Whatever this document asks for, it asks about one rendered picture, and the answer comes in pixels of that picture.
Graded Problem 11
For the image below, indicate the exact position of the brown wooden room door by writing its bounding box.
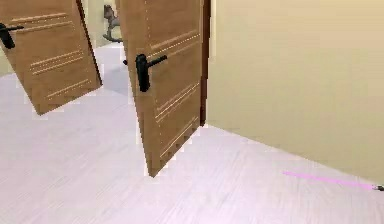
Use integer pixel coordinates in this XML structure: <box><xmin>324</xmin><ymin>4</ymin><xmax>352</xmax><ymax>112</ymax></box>
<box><xmin>115</xmin><ymin>0</ymin><xmax>212</xmax><ymax>178</ymax></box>
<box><xmin>0</xmin><ymin>0</ymin><xmax>103</xmax><ymax>116</ymax></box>

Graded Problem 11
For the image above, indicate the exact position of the grey rocking horse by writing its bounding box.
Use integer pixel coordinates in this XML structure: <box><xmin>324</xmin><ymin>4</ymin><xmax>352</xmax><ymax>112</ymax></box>
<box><xmin>102</xmin><ymin>4</ymin><xmax>123</xmax><ymax>44</ymax></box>

